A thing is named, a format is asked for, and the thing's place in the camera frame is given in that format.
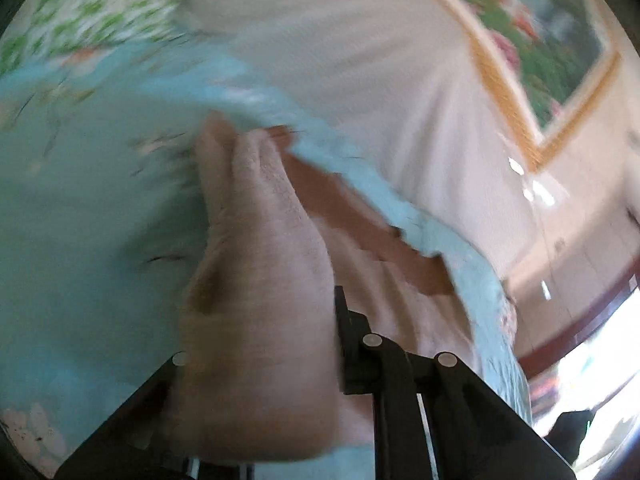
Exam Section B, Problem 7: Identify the beige knit sweater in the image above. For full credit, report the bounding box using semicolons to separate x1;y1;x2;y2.
167;115;478;463

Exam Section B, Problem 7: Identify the white striped quilt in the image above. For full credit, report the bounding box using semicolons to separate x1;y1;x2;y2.
178;0;536;276

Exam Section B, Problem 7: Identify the turquoise floral bed sheet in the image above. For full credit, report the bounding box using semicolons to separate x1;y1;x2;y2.
1;39;532;478

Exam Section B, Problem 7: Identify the framed landscape painting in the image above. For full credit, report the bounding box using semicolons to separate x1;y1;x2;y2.
438;0;620;172

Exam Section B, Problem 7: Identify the green white patterned pillow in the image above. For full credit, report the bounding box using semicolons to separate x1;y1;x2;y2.
1;0;180;74

